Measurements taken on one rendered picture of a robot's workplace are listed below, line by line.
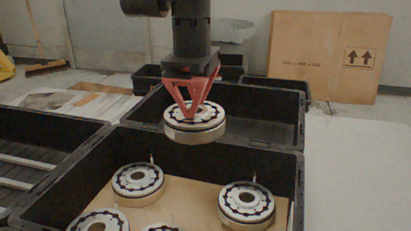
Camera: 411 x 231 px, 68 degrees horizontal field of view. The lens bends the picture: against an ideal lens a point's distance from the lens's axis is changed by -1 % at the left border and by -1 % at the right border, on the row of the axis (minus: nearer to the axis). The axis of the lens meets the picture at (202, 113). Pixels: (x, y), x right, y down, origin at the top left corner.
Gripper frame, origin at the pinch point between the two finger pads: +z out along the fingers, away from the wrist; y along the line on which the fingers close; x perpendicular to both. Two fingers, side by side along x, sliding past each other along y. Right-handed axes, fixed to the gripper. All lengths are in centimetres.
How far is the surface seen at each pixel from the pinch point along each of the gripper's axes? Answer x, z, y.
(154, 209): -6.8, 20.0, 4.7
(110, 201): -15.9, 19.8, 5.4
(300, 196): 18.4, 10.5, 4.9
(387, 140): 48, 33, -59
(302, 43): 19, 47, -259
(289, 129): 15.8, 19.8, -33.6
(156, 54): -138, 70, -267
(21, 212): -19.6, 10.0, 20.0
